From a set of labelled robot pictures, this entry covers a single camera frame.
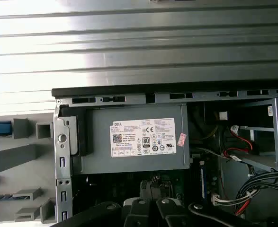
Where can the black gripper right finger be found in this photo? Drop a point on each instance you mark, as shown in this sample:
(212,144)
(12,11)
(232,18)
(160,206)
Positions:
(167,212)

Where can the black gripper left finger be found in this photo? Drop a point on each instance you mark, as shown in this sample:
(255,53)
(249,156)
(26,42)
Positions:
(138,212)

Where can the installed RAM stick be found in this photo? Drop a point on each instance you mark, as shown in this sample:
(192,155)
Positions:
(203,179)

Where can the grey power supply unit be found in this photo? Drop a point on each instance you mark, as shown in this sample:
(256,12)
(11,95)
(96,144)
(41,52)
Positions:
(98,146)

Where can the black open PC case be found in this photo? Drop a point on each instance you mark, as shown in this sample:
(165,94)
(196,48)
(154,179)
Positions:
(129,96)

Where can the grey metal drive cage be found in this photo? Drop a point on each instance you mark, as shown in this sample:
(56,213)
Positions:
(277,132)

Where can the grey parts rack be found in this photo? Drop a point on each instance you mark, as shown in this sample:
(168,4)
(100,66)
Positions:
(11,153)

